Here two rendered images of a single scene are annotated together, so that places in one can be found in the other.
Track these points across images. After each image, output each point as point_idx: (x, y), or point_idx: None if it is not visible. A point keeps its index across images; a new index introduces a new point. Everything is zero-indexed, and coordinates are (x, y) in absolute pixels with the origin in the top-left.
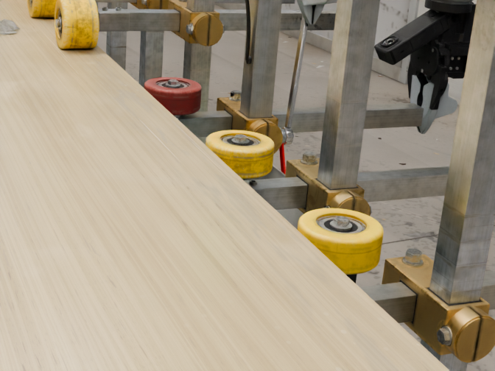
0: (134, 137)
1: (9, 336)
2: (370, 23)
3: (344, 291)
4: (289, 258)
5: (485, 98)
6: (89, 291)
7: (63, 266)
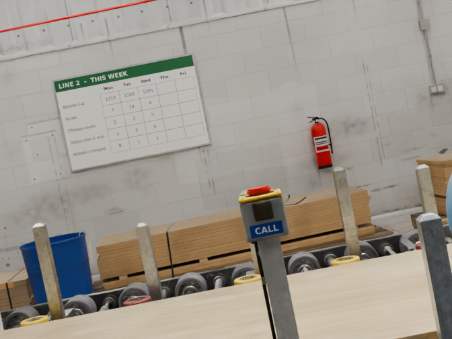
0: None
1: (368, 305)
2: None
3: (391, 336)
4: (424, 327)
5: (425, 271)
6: (397, 307)
7: (418, 302)
